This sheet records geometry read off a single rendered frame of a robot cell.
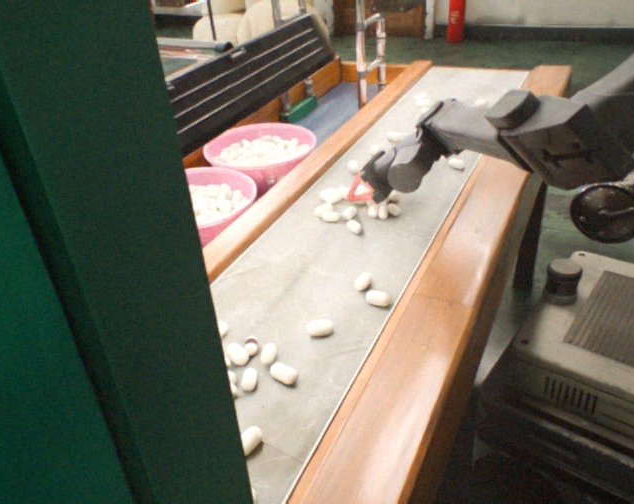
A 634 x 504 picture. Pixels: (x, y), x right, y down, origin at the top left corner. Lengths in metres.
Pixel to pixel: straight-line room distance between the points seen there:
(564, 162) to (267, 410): 0.44
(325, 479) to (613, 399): 0.72
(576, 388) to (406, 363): 0.56
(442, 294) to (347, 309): 0.14
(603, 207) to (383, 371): 0.60
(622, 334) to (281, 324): 0.74
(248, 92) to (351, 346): 0.36
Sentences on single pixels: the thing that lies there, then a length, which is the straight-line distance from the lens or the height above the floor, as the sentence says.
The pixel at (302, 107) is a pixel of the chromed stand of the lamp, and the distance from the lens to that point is 1.82.
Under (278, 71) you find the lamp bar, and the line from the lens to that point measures 0.83.
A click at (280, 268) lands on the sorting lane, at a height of 0.74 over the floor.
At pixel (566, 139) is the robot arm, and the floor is 1.08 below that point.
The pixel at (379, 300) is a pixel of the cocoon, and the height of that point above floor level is 0.75.
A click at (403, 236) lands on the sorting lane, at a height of 0.74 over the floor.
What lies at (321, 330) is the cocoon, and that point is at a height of 0.75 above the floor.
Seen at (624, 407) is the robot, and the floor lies 0.43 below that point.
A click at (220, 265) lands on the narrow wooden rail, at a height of 0.76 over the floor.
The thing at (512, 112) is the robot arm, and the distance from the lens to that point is 0.62.
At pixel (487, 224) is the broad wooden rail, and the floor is 0.76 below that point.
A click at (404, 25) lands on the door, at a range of 5.73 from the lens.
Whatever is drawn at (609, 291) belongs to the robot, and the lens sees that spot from 1.44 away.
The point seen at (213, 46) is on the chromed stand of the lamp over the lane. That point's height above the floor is 1.12.
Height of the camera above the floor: 1.29
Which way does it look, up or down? 33 degrees down
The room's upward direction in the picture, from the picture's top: 4 degrees counter-clockwise
